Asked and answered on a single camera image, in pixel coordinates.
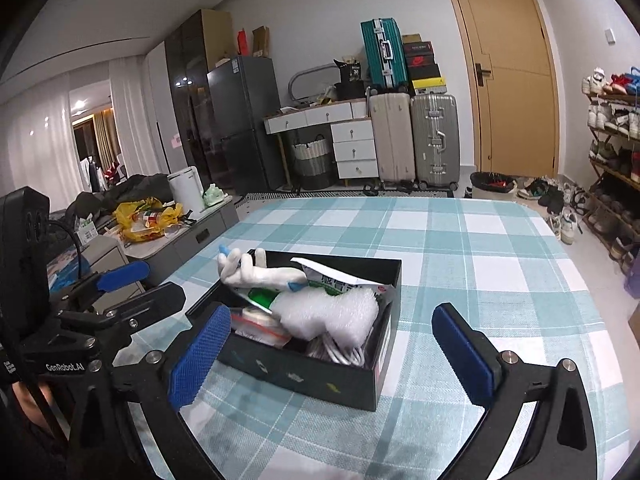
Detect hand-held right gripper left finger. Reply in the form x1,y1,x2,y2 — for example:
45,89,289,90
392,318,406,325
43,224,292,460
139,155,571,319
70,304,233,480

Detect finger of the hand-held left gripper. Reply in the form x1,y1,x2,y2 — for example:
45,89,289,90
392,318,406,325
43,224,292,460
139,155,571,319
107,281,187,346
50,260,151,313

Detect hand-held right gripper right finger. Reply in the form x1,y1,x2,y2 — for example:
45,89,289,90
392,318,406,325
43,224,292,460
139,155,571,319
431,302,598,480

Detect clear zip bag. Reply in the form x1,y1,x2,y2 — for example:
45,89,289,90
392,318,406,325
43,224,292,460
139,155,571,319
230,307,293,348

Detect white plush bunny toy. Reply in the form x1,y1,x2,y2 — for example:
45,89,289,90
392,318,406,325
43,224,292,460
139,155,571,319
216,244,306,292

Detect black cardboard box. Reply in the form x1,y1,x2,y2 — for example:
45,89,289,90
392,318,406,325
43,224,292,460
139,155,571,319
185,249,403,412

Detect white cable bundle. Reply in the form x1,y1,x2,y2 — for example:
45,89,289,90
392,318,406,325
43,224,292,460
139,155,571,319
305,332,373,368

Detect white foam wrap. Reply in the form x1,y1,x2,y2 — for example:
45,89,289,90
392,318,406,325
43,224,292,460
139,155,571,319
272,285,379,347

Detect green white foil packet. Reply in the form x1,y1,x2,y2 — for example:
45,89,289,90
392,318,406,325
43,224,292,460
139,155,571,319
240,256,396,313

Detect yellow plastic bag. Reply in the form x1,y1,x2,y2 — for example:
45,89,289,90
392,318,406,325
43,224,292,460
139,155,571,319
114,197,185,243

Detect grey low cabinet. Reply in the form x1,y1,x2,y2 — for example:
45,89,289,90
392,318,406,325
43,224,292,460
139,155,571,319
75,194,241,313

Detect dark jacket pile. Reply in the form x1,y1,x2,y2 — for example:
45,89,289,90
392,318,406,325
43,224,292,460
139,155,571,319
65,174,173,221

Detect teal checked tablecloth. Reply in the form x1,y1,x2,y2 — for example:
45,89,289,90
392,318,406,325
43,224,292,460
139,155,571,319
127,196,640,480

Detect white kettle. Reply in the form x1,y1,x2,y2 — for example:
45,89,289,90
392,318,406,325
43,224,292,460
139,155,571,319
167,166,206,216

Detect white curtain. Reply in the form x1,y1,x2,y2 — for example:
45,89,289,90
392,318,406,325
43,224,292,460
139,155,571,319
0,87,76,201
107,55,166,181

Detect green wet wipes pack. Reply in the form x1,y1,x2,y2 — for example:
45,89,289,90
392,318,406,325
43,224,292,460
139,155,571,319
202,184,235,208

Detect black round basket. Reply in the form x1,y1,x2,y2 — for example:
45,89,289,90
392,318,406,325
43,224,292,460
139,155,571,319
470,171,518,202

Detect group of loose shoes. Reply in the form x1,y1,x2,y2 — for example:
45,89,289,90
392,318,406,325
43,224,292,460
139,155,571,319
517,175,588,246

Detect purple paper bag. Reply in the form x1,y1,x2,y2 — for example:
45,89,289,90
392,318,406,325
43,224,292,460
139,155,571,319
624,247,640,301

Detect dark glossy wardrobe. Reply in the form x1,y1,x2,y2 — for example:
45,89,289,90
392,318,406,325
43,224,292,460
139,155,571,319
164,9,233,196

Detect grey refrigerator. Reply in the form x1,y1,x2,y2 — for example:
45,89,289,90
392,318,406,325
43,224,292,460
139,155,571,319
206,55,286,196

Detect woven laundry basket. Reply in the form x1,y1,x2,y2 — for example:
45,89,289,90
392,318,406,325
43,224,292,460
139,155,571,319
291,132,333,191

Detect silver suitcase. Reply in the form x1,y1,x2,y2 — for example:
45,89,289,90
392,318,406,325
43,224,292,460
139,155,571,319
410,92,461,192

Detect beige suitcase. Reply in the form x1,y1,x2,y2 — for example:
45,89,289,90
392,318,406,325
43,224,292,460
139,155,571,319
367,87,417,188

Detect white dresser desk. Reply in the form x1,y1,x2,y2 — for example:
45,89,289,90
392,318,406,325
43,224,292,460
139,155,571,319
264,99,380,191

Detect wooden door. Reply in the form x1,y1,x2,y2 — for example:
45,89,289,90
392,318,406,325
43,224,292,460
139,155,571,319
440,0,561,178

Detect oval mirror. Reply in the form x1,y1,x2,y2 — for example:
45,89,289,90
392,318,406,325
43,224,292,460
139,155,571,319
287,62,346,108

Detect flat cardboard box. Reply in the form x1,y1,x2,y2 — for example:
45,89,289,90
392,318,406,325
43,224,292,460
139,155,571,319
251,26,271,57

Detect black paper bag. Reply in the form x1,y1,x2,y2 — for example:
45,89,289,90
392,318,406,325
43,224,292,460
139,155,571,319
334,59,368,101

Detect wooden shoe rack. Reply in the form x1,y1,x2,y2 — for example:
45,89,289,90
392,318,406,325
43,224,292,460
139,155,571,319
585,67,640,273

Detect rows of racked shoes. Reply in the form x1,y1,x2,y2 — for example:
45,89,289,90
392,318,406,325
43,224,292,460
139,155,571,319
582,66,640,271

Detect teal suitcase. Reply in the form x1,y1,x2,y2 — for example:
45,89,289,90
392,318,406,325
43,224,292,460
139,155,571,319
360,17,413,96

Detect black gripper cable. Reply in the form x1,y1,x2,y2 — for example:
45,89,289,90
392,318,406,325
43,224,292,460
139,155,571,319
47,222,86,286

